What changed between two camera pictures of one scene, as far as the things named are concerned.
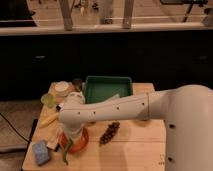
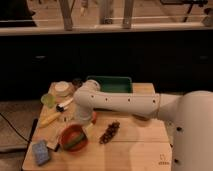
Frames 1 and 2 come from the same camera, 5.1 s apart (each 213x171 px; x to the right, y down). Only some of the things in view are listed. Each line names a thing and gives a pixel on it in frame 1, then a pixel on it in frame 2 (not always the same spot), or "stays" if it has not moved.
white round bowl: (61, 88) stays
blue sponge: (41, 152) stays
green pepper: (65, 151) -> (75, 142)
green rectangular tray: (102, 87) stays
